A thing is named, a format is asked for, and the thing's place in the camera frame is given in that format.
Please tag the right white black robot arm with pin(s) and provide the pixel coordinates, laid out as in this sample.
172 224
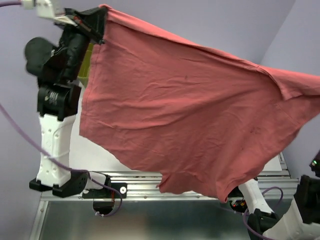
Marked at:
300 222

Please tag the aluminium front rail frame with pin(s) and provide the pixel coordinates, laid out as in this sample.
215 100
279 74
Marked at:
145 214

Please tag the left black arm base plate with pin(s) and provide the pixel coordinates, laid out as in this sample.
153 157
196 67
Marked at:
104 193

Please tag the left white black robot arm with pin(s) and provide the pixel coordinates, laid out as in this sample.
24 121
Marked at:
57 106

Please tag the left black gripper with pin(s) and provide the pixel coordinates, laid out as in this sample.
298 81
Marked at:
92 21

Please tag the olive green plastic bin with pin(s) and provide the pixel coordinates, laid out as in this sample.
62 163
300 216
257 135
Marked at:
83 75

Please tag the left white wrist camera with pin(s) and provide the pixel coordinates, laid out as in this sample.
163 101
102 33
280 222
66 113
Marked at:
46 9

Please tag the red t shirt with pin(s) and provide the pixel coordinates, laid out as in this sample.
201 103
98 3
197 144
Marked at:
207 120

